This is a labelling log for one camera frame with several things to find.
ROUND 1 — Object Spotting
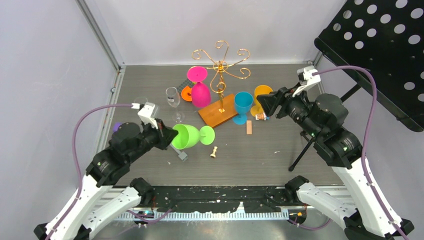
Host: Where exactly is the clear glass tumbler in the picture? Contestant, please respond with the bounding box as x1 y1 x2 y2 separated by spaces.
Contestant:
133 96 148 105

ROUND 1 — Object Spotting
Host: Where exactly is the orange plastic U-shaped toy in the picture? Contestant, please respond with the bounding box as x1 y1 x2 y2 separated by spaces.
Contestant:
181 86 192 102

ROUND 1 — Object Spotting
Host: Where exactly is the gold rack with wooden base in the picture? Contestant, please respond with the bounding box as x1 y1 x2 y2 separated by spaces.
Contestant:
191 40 251 128

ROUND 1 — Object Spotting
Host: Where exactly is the yellow plastic wine glass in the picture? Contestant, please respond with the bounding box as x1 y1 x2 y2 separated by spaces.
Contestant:
250 84 275 117

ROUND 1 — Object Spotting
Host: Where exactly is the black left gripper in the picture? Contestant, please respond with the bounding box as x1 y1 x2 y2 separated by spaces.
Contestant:
128 116 180 162

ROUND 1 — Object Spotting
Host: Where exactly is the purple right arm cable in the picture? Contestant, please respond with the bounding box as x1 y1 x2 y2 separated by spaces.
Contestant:
287 64 412 240

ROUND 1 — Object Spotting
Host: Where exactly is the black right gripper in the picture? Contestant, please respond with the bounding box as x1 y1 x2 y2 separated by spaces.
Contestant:
255 81 322 138

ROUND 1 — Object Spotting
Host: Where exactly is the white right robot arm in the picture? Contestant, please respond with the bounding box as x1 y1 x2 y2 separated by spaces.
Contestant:
257 87 414 240

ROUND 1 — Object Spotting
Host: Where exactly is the small wooden block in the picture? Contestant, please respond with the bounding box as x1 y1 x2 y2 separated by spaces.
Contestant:
246 120 253 135

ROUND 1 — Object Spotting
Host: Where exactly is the grey lego plate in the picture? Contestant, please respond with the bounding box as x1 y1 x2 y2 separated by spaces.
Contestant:
176 79 195 94

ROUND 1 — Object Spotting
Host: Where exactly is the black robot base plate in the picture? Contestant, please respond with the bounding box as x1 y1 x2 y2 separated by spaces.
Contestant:
137 185 310 215

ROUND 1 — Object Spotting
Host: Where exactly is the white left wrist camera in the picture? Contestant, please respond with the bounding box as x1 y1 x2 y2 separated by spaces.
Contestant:
131 102 159 130

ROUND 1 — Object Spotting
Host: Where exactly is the black music stand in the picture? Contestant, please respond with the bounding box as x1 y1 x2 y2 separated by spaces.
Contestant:
287 0 424 172

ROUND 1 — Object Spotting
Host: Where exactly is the green plastic wine glass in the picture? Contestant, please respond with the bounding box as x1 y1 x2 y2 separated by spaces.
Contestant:
171 123 216 150

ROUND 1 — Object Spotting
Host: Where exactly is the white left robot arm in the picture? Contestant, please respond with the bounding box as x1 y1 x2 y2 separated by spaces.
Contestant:
34 119 178 240

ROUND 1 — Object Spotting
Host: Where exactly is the clear stemmed wine glass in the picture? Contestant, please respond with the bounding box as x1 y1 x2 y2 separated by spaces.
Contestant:
165 87 185 123

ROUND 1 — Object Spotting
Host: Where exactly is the pink plastic wine glass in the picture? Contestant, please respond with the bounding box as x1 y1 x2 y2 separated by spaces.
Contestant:
186 66 211 108

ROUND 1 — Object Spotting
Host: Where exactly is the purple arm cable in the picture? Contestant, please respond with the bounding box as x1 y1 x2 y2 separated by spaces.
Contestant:
287 64 412 240
43 103 142 240

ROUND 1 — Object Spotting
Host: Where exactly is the small colourful toy figure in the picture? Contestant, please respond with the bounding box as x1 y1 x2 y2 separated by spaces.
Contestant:
255 112 269 121

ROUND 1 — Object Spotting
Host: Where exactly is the white chess piece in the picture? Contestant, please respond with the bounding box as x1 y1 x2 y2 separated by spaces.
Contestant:
209 146 218 159

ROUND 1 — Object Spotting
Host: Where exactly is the blue plastic wine glass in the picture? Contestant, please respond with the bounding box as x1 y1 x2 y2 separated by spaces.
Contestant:
232 91 254 125

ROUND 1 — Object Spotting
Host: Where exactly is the grey metal T-shaped part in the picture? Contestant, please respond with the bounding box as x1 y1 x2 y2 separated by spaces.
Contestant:
170 144 188 162

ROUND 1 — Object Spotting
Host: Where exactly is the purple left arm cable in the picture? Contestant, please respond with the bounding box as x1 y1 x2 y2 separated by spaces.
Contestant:
43 103 142 240

